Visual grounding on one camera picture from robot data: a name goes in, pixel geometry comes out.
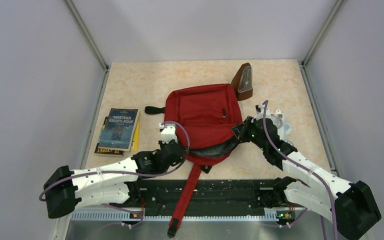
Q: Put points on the white blister pack item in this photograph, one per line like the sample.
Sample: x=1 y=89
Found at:
x=279 y=119

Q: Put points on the black colourful story book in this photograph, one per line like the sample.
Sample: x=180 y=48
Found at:
x=103 y=151

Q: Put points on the aluminium frame rail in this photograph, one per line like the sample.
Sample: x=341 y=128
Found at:
x=95 y=99
x=315 y=94

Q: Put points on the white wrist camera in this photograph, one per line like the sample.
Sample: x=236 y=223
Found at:
x=168 y=132
x=261 y=108

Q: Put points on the aluminium frame rail left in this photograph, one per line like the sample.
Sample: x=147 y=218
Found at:
x=95 y=99

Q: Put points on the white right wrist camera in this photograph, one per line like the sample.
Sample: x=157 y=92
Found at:
x=261 y=108

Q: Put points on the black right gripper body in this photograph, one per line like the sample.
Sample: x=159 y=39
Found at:
x=248 y=133

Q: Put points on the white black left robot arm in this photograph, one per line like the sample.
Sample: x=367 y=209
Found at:
x=68 y=190

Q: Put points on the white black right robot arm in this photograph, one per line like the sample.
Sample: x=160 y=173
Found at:
x=350 y=207

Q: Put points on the light blue packaged item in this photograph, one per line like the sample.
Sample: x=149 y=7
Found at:
x=287 y=130

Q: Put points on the red student backpack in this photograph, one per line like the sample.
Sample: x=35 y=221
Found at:
x=208 y=113

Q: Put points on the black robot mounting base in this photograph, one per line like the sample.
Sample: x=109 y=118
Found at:
x=212 y=200

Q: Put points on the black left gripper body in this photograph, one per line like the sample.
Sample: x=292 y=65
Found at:
x=161 y=144

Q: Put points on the Nineteen Eighty-Four blue book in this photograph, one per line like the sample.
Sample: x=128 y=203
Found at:
x=119 y=129

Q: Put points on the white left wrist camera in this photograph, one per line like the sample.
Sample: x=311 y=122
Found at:
x=168 y=132

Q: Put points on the aluminium frame rail right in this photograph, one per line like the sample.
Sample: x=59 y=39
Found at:
x=315 y=94

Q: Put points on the yellow book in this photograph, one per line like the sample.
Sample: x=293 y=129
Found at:
x=135 y=140

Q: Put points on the brown wooden metronome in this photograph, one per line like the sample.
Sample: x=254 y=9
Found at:
x=242 y=82

